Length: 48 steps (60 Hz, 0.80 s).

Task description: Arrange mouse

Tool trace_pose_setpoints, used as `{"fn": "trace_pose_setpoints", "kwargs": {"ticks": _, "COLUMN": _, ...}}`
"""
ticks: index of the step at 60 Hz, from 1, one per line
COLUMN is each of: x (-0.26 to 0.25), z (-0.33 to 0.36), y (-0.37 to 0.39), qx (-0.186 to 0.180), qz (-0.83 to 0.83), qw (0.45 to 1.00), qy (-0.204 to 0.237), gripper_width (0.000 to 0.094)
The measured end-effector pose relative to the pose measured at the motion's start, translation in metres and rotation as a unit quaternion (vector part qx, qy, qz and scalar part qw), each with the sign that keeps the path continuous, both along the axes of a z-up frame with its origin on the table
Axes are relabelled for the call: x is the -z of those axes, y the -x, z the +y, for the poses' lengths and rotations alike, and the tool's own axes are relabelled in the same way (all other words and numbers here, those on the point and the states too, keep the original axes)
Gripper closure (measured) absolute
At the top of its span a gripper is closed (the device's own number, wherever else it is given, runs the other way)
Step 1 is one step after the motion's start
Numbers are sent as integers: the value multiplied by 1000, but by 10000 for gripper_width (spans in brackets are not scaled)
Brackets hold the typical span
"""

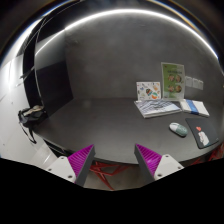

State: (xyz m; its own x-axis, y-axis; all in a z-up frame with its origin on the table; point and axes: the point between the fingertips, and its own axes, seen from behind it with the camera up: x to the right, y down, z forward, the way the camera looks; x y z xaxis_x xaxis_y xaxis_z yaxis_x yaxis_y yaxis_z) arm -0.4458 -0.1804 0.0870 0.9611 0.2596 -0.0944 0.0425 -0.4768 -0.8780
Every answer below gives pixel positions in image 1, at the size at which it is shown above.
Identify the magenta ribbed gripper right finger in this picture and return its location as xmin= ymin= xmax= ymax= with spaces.
xmin=134 ymin=143 xmax=185 ymax=183

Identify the white and blue book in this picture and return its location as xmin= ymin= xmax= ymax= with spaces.
xmin=180 ymin=99 xmax=210 ymax=117

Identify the green menu poster stand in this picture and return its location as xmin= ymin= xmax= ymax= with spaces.
xmin=161 ymin=62 xmax=185 ymax=101

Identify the white wall socket panel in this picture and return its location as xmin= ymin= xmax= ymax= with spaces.
xmin=185 ymin=76 xmax=204 ymax=90

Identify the white and green computer mouse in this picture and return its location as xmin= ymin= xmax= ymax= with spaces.
xmin=169 ymin=122 xmax=188 ymax=137

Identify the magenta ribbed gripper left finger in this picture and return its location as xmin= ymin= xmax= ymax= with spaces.
xmin=46 ymin=144 xmax=96 ymax=187

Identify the white sticker card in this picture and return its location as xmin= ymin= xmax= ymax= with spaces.
xmin=136 ymin=82 xmax=161 ymax=101

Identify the striped magazine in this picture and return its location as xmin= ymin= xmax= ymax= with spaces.
xmin=134 ymin=99 xmax=181 ymax=118

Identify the red metal table frame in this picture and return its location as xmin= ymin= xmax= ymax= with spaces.
xmin=84 ymin=142 xmax=224 ymax=191

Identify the black mouse pad with print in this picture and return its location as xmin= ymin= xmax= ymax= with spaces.
xmin=186 ymin=118 xmax=219 ymax=149

